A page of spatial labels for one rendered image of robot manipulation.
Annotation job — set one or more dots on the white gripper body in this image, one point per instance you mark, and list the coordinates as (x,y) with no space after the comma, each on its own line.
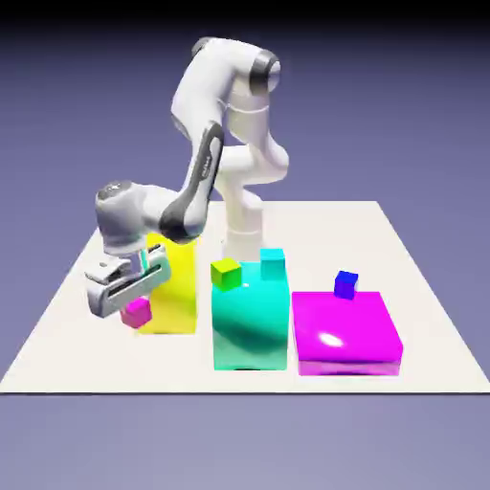
(126,288)

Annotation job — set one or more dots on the small magenta cube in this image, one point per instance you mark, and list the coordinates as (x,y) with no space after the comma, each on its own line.
(136,313)

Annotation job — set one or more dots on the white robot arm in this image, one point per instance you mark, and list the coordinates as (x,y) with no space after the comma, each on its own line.
(199,99)

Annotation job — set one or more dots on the small lime green cube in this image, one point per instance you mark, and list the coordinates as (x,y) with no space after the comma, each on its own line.
(226,273)

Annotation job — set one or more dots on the small cyan cube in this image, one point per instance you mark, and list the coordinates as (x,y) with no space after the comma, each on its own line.
(272,262)

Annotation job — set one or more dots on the small blue cube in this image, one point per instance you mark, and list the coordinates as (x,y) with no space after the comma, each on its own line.
(346,285)

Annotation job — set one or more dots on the large yellow box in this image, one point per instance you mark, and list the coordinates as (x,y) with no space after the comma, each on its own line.
(177,291)

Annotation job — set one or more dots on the large cyan box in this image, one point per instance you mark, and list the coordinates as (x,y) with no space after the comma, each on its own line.
(249,325)

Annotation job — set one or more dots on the large magenta box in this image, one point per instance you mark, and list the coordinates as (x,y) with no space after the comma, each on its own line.
(344,329)

